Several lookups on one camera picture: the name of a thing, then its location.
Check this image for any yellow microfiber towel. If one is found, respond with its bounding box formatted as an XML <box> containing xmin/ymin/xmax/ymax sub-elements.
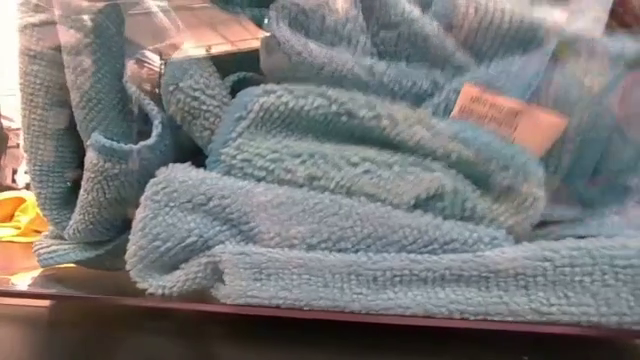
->
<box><xmin>0</xmin><ymin>189</ymin><xmax>50</xmax><ymax>244</ymax></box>

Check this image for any black table mat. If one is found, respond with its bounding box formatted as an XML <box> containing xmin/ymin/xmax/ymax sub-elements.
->
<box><xmin>0</xmin><ymin>294</ymin><xmax>640</xmax><ymax>360</ymax></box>

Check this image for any clear plastic basket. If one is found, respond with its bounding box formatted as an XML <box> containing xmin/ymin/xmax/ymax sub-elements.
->
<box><xmin>0</xmin><ymin>0</ymin><xmax>640</xmax><ymax>341</ymax></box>

